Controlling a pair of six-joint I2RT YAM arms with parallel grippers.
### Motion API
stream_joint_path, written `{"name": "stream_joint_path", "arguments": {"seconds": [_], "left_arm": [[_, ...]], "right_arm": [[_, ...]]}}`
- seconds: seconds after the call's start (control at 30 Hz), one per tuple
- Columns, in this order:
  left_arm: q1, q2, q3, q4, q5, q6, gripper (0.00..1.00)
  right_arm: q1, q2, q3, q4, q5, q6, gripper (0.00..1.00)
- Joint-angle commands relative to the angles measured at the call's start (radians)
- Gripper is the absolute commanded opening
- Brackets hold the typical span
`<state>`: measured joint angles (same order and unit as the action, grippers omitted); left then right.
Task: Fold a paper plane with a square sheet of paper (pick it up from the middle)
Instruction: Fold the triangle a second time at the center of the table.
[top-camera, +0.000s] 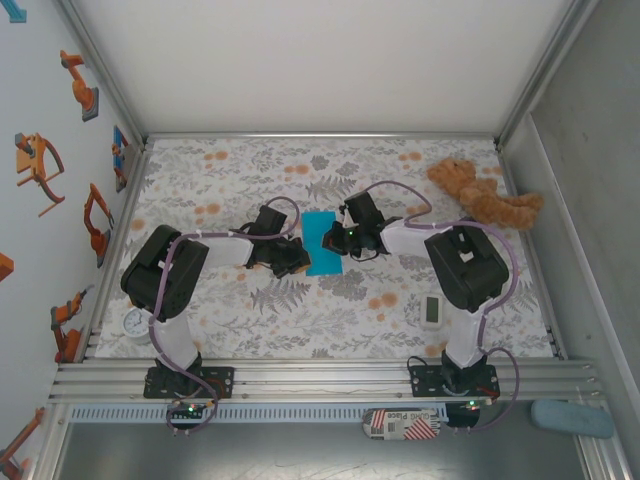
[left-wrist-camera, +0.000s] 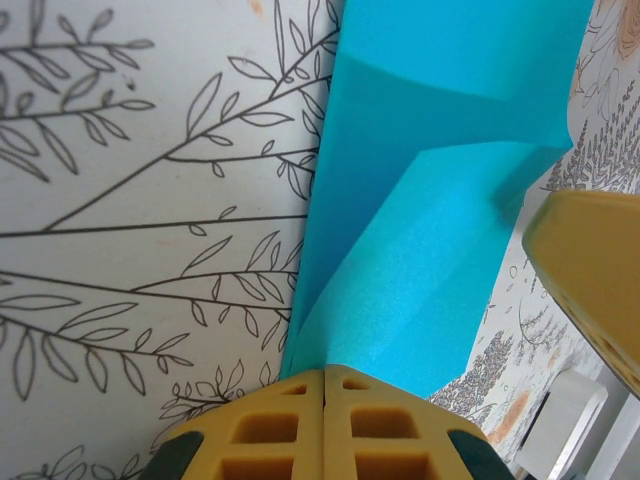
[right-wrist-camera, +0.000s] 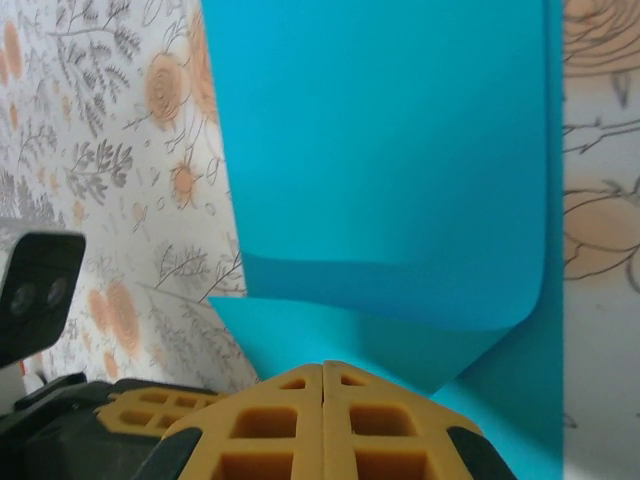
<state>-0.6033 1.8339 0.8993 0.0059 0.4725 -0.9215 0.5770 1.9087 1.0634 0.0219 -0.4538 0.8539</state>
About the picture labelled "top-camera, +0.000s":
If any blue cloth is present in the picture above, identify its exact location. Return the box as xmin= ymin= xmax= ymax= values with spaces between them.
xmin=301 ymin=210 xmax=345 ymax=277

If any floral patterned table mat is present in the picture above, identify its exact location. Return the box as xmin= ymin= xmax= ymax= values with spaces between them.
xmin=94 ymin=137 xmax=556 ymax=359

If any white digital timer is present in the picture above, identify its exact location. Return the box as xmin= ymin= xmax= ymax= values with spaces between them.
xmin=418 ymin=293 xmax=445 ymax=331

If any brown plush teddy bear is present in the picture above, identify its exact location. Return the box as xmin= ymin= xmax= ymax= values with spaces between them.
xmin=425 ymin=157 xmax=545 ymax=231

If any white round analog clock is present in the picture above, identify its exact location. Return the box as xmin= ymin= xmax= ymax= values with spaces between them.
xmin=123 ymin=307 xmax=151 ymax=345

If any blue orange robot sticker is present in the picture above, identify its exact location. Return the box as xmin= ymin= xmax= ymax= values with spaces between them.
xmin=112 ymin=124 xmax=130 ymax=194

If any newspaper print pencil case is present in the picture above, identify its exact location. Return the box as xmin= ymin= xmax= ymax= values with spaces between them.
xmin=362 ymin=407 xmax=443 ymax=443

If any blue-grey sponge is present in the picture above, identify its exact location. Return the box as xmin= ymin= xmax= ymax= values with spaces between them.
xmin=529 ymin=398 xmax=615 ymax=440

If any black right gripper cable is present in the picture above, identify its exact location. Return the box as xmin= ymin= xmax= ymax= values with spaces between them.
xmin=348 ymin=244 xmax=387 ymax=262

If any aluminium frame rail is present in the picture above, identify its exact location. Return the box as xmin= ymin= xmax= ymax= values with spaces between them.
xmin=144 ymin=130 xmax=499 ymax=142
xmin=497 ymin=142 xmax=569 ymax=360
xmin=79 ymin=142 xmax=151 ymax=362

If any aluminium extrusion rail bed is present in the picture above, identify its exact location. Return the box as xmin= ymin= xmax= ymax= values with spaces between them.
xmin=47 ymin=355 xmax=609 ymax=405

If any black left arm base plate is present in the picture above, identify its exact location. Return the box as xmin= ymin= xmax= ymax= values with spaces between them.
xmin=143 ymin=366 xmax=236 ymax=400

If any white slotted cable duct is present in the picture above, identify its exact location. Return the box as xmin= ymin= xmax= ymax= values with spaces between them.
xmin=69 ymin=403 xmax=451 ymax=422

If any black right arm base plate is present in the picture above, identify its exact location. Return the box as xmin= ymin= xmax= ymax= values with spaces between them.
xmin=409 ymin=363 xmax=500 ymax=399

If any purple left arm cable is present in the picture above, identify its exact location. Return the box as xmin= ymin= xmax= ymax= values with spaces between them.
xmin=149 ymin=196 xmax=301 ymax=439

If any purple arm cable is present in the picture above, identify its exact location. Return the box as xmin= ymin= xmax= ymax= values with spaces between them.
xmin=367 ymin=180 xmax=524 ymax=434
xmin=149 ymin=196 xmax=301 ymax=439

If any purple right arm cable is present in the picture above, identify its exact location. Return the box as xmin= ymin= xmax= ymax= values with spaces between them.
xmin=367 ymin=180 xmax=524 ymax=434

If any aluminium frame post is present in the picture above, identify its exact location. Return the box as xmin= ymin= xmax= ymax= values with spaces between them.
xmin=29 ymin=403 xmax=71 ymax=480
xmin=54 ymin=0 xmax=150 ymax=149
xmin=574 ymin=433 xmax=634 ymax=480
xmin=492 ymin=0 xmax=601 ymax=149

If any orange claw gripper wall sticker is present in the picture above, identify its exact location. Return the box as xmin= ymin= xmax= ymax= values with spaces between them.
xmin=13 ymin=132 xmax=66 ymax=217

